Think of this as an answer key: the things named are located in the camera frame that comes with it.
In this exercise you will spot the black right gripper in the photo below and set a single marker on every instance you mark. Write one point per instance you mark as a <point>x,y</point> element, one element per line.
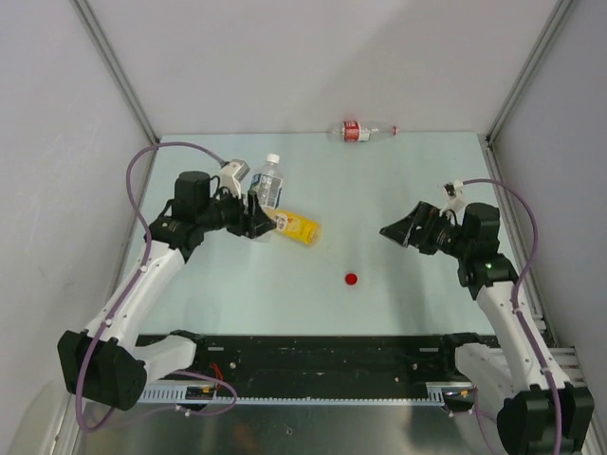
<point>405,231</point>

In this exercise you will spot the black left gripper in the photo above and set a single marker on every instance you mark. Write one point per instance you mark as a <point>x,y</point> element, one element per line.
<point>252,224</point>

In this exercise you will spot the blue-label clear drink bottle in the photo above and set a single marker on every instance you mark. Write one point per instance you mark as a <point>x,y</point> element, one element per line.
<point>267,182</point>

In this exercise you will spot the red bottle cap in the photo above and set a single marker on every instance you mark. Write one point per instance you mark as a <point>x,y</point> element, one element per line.
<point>351,278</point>

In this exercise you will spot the clear red-label water bottle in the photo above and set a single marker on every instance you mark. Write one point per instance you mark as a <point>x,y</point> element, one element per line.
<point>354,131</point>

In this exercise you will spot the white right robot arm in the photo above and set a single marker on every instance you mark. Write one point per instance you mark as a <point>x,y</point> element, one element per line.
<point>536,407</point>

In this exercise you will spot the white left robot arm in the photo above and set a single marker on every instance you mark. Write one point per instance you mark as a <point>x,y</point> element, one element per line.
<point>103,362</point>

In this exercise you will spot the yellow juice bottle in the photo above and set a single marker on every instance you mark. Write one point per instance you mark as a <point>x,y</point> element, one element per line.
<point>295,227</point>

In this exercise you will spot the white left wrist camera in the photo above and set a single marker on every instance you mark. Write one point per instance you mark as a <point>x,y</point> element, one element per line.
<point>231,176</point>

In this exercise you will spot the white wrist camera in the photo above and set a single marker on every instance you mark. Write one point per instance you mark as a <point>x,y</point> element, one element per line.
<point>231,176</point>
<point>454,192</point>

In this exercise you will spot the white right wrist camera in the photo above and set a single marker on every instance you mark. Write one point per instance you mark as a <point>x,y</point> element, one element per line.
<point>454,192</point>

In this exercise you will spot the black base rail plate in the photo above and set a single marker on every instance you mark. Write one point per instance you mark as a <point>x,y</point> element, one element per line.
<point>243,361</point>

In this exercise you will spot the grey slotted cable duct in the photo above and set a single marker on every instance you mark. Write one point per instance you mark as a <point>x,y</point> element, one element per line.
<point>396,393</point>

